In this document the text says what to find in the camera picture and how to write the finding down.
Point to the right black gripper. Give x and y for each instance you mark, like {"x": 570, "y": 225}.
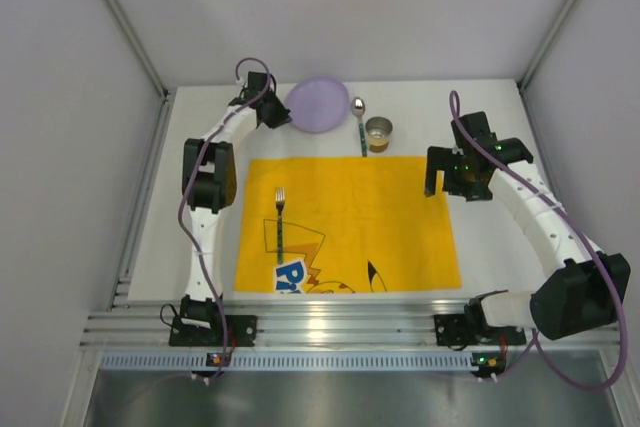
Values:
{"x": 439, "y": 160}

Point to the small metal cup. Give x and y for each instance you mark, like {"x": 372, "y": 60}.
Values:
{"x": 378, "y": 132}

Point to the purple plastic plate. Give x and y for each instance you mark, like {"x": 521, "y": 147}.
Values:
{"x": 318, "y": 104}

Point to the left aluminium frame post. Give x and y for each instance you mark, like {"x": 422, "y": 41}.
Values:
{"x": 137, "y": 48}

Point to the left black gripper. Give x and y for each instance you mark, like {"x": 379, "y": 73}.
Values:
{"x": 275, "y": 112}

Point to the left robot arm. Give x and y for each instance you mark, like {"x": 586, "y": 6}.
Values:
{"x": 209, "y": 180}

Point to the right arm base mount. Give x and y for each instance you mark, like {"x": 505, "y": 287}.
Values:
{"x": 461, "y": 330}

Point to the aluminium frame post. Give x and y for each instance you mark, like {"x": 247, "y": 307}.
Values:
{"x": 137, "y": 48}
{"x": 549, "y": 39}

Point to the yellow Pikachu cloth placemat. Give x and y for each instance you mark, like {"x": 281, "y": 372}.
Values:
{"x": 351, "y": 225}

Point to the spoon with green handle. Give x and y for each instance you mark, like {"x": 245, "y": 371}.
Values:
{"x": 358, "y": 109}

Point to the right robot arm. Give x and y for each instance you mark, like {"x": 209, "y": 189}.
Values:
{"x": 581, "y": 283}

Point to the grey slotted cable duct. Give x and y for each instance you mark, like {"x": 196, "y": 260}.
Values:
{"x": 301, "y": 361}

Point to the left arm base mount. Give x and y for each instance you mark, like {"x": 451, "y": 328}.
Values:
{"x": 242, "y": 330}

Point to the right aluminium frame post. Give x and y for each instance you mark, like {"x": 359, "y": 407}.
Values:
{"x": 549, "y": 39}

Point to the aluminium front rail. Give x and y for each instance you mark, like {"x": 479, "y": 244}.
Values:
{"x": 328, "y": 323}

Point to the fork with green handle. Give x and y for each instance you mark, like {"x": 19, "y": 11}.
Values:
{"x": 280, "y": 199}

